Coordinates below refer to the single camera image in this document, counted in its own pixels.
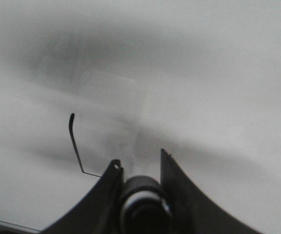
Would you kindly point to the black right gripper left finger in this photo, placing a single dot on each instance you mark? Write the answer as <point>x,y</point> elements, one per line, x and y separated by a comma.
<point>95,213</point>

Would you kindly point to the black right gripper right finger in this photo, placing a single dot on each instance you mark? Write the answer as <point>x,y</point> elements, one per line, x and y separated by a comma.
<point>193,211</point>

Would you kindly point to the black and white whiteboard marker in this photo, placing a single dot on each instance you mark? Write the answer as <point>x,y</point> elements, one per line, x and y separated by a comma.
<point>144,207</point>

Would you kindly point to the white whiteboard with aluminium frame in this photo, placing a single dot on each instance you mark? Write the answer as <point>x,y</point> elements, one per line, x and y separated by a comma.
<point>83,82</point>

